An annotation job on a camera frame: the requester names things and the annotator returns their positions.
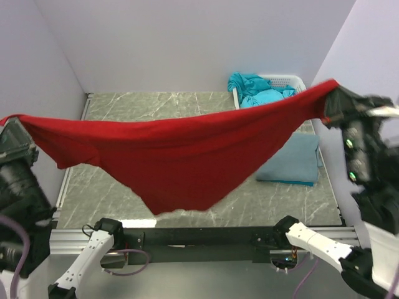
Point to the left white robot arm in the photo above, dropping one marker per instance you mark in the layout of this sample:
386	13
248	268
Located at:
26	226

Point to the white plastic basket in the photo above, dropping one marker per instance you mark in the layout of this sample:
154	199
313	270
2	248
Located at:
278	81

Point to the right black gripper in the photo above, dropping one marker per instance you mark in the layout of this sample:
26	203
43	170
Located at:
339	102

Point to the turquoise t shirt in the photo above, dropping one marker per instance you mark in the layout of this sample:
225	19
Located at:
253	90

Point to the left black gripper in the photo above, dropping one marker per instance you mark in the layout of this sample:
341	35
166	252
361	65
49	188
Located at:
15	142

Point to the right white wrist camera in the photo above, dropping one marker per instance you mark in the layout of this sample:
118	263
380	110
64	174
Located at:
384	112

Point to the folded grey-blue t shirt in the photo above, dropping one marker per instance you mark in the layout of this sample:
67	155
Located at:
297	162

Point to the red t shirt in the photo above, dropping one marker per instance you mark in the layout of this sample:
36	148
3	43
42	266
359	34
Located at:
180	163

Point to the black base beam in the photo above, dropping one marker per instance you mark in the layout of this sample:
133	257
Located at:
205	244

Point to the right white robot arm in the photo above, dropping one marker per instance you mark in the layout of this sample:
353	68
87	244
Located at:
371	164

